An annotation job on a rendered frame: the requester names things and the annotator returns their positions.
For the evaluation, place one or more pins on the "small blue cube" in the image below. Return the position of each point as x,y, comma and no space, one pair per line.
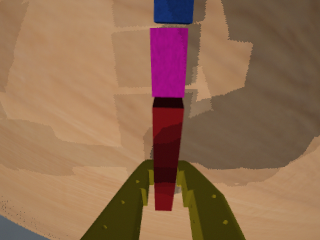
173,11

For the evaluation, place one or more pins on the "dark red rod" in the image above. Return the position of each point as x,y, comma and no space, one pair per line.
167,117

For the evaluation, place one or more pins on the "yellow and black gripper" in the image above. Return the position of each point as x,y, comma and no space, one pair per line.
211,217

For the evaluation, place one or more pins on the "magenta rod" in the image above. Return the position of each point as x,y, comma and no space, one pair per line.
168,61

